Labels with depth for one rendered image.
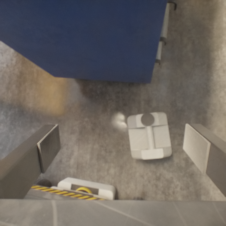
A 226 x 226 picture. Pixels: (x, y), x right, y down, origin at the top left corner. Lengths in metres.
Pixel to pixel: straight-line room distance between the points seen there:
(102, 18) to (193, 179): 0.80
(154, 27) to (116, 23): 0.08
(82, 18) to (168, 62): 0.66
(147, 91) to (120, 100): 0.15
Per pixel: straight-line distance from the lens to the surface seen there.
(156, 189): 0.93
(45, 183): 0.95
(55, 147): 0.16
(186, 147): 0.17
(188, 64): 0.99
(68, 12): 0.40
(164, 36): 0.53
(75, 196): 0.66
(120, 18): 0.39
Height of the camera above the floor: 0.89
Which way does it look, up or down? 78 degrees down
